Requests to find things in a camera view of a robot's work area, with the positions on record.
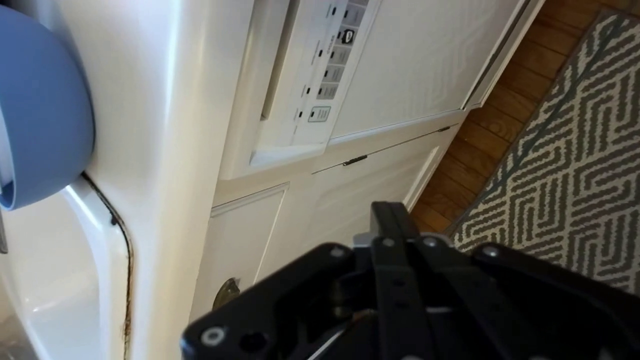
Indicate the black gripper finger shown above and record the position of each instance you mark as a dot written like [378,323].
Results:
[393,220]

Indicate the white kitchen cabinets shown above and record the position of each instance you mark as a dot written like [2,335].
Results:
[262,222]

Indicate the patterned grey cream rug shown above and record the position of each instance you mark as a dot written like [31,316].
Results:
[568,188]

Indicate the white sink basin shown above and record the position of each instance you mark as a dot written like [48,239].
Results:
[67,275]

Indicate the blue bowl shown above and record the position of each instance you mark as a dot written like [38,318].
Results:
[47,123]

